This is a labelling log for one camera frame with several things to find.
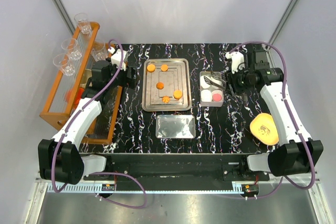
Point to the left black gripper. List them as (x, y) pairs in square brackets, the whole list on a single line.
[(132, 82)]

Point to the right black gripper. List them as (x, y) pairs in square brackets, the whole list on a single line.
[(231, 80)]

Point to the pink sandwich cookie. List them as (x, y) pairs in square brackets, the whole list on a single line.
[(217, 97)]

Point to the yellow sandwich cookie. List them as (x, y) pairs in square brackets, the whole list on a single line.
[(177, 94), (151, 68)]

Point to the orange chocolate chip cookie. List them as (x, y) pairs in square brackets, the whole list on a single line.
[(160, 85)]

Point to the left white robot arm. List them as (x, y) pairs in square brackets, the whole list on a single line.
[(59, 158)]

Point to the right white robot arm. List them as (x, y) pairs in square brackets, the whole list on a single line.
[(297, 153)]

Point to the white paper cup back right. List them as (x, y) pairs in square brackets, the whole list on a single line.
[(216, 86)]

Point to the white paper cup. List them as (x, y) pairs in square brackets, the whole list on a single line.
[(218, 91), (216, 86), (203, 83), (206, 96)]

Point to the white paper cup front right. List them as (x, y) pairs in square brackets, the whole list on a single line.
[(218, 91)]

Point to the white paper cup back left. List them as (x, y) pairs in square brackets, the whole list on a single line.
[(203, 83)]

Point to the white paper cup front left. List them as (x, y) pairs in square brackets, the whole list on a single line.
[(206, 96)]

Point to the tan round cookie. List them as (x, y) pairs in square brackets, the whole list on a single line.
[(164, 67)]

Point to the steel baking tray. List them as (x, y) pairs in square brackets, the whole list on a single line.
[(177, 77)]

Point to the clear glass cup lower shelf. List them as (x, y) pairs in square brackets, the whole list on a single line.
[(99, 51)]

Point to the orange wooden rack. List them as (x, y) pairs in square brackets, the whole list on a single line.
[(66, 91)]

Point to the orange swirl cookie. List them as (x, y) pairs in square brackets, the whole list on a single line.
[(166, 99)]

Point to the beige ceramic cup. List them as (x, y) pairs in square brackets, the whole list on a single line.
[(85, 77)]

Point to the orange plastic cup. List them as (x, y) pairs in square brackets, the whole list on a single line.
[(77, 97)]

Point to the yellow plastic plate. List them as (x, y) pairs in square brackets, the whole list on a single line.
[(264, 129)]

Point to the clear glass cup middle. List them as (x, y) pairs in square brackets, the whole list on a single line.
[(72, 49)]

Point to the clear glass cup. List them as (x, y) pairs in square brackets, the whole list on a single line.
[(64, 64), (83, 23), (72, 49)]

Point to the silver tin lid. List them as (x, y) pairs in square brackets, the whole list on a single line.
[(175, 126)]

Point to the clear glass cup near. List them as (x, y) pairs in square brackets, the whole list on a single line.
[(64, 64)]

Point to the clear glass cup far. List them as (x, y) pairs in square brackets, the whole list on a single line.
[(83, 23)]

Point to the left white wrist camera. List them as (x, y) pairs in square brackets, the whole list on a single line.
[(116, 57)]

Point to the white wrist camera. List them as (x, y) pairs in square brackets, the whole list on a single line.
[(238, 61), (116, 57)]

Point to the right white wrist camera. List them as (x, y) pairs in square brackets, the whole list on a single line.
[(238, 61)]

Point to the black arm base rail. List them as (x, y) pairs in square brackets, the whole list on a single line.
[(178, 172)]

